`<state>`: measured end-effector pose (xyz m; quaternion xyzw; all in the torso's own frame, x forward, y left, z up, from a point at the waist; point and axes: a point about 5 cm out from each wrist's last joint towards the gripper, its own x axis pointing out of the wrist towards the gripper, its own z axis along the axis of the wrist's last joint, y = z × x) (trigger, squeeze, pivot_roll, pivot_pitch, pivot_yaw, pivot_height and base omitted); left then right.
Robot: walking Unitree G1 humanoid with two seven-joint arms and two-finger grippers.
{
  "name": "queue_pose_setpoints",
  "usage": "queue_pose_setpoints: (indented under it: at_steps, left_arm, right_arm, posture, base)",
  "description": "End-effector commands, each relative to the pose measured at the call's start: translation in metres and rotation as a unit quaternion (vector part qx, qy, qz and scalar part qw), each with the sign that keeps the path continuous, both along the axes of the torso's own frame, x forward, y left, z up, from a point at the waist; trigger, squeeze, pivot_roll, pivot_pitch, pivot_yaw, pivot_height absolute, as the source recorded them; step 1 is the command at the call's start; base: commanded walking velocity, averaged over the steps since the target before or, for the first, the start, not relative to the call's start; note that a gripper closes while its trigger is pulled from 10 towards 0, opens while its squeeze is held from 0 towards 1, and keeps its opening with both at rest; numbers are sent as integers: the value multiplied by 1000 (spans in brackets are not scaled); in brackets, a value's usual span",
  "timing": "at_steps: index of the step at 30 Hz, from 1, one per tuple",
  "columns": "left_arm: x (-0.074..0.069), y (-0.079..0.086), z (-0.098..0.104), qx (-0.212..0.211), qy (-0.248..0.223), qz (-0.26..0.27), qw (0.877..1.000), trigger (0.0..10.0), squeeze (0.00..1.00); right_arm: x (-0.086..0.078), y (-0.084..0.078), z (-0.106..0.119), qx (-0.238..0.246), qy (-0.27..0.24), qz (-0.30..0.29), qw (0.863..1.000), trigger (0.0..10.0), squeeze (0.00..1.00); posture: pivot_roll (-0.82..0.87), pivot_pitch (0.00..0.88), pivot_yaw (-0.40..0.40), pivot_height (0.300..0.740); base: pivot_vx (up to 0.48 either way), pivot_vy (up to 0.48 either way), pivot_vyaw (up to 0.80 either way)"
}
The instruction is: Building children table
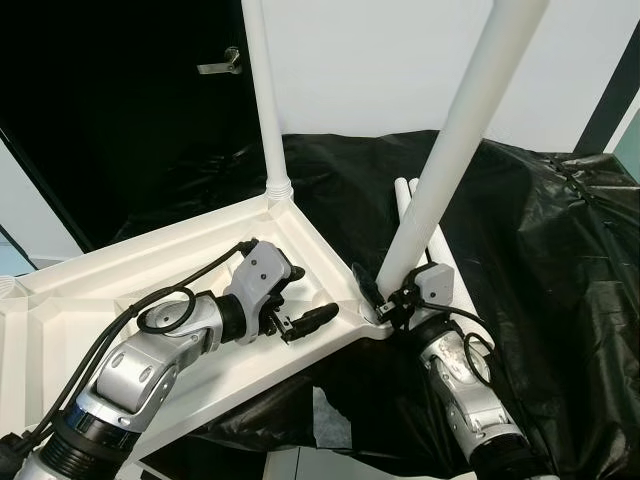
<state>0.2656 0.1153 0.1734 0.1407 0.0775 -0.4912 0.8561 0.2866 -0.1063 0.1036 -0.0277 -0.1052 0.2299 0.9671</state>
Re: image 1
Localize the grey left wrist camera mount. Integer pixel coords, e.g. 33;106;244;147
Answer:
222;238;294;321

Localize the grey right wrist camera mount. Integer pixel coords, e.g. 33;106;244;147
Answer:
413;262;456;311

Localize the silver door handle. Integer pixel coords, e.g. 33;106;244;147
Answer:
196;47;243;76

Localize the teal glass panel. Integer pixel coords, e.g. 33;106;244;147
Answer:
612;90;640;181

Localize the black plastic cover sheet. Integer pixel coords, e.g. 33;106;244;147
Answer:
110;130;640;476

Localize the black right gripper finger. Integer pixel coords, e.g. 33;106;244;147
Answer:
353;264;386;311

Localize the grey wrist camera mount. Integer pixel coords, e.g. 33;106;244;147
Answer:
222;238;294;321
413;262;456;311

